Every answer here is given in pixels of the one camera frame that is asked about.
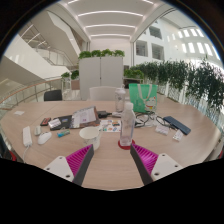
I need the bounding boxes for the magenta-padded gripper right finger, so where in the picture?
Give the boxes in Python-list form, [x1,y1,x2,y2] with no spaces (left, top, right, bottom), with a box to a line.
[129,143,184,186]

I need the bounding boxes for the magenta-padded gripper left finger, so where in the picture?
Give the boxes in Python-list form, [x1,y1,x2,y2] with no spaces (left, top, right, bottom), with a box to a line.
[43,143,95,187]

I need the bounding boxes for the clear plastic water bottle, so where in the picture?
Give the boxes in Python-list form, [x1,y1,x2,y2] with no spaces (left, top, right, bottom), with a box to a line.
[119,101,137,148]

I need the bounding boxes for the white computer mouse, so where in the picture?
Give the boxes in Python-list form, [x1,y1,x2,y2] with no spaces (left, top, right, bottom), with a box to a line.
[37,131,53,146]

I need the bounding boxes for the clear plastic packet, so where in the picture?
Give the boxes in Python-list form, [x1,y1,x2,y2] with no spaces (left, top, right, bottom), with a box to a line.
[154,123,171,136]
[172,129,185,142]

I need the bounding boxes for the small blue green tube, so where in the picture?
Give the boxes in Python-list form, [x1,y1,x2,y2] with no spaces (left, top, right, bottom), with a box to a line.
[56,129,71,138]

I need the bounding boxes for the dark blue flat keyboard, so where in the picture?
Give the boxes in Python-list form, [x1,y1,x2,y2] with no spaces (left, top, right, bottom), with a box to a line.
[162,115,192,136]

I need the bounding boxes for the white card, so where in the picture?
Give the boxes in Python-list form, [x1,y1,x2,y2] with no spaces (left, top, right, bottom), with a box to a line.
[48,118,63,129]

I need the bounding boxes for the flat round red coaster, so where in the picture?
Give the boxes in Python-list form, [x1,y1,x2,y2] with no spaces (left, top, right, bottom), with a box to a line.
[117,139,137,151]

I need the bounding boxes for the black and red wallet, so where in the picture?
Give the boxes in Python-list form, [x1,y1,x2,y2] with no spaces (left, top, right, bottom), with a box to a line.
[39,116,52,127]

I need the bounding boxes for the printed booklet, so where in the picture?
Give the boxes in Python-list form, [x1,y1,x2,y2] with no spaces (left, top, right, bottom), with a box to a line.
[69,105,101,129]

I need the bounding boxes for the black and red chair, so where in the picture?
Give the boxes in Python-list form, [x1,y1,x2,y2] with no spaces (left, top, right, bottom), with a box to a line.
[0,133,18,162]

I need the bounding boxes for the small black device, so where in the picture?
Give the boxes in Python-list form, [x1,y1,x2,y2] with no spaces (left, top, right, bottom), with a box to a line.
[96,110,113,119]

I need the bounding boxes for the black office chair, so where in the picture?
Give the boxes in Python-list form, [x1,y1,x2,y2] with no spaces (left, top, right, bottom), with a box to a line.
[43,89,63,102]

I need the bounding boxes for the green tote bag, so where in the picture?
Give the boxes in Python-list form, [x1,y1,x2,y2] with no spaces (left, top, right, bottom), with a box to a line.
[128,83,159,114]

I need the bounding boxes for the white chair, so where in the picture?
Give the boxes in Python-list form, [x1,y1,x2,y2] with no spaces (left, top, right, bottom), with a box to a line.
[88,85,118,102]

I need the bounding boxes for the green hedge of plants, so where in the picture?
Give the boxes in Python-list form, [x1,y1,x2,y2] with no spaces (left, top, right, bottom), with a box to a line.
[123,59,224,111]

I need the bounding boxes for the potted green plants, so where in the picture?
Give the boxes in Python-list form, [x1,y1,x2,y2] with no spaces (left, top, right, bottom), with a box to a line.
[60,69,80,91]

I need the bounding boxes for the white cabinet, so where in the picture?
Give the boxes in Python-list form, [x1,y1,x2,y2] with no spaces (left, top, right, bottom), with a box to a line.
[78,55,125,101]

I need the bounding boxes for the green plants atop cabinet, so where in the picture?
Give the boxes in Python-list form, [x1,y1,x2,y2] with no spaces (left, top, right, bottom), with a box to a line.
[77,48,126,60]

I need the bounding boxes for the white power strip cable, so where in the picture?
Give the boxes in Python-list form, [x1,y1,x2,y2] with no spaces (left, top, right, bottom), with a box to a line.
[20,144,30,164]

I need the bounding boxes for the black tangled cables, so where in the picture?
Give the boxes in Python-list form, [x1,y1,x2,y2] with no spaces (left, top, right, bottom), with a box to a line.
[134,112,172,129]

